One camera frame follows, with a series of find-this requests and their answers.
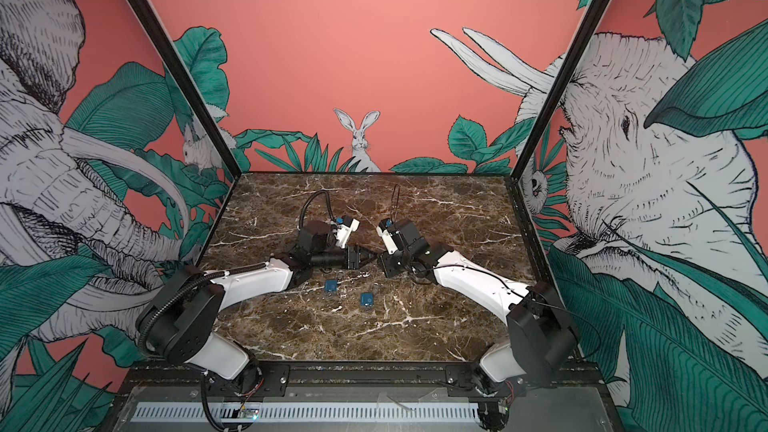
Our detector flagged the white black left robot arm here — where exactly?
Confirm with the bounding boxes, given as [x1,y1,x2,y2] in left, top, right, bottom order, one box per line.
[136,216,377,389]

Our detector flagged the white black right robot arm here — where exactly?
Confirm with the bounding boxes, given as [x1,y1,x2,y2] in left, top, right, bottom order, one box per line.
[376,219,578,396]

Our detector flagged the blue padlock middle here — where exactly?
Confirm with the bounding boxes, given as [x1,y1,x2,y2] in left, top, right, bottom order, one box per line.
[360,292,374,308]

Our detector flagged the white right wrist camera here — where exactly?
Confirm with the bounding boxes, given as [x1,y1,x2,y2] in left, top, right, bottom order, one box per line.
[376,218,398,255]

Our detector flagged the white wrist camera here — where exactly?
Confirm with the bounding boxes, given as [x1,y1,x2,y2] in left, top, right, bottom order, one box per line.
[376,218,398,255]
[334,215,360,249]

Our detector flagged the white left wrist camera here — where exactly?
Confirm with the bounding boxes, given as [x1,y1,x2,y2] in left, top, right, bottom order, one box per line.
[334,215,360,249]

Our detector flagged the black corrugated left cable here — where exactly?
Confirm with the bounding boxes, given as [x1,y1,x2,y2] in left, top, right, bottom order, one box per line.
[297,189,337,232]

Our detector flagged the black front mounting rail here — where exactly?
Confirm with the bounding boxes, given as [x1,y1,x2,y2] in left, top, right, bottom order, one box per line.
[113,360,610,407]

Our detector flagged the white slotted cable duct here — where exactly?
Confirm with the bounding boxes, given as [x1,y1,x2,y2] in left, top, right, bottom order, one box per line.
[129,402,479,424]

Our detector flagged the black left corner frame post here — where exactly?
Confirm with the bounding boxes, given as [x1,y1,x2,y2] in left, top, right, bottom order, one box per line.
[126,0,242,180]

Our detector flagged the black corner frame post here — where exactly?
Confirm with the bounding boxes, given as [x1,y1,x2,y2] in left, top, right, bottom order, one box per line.
[511,0,610,182]
[126,0,242,180]

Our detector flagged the black right corner frame post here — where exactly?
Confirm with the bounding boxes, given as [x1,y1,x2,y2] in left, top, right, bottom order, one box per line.
[511,0,610,182]

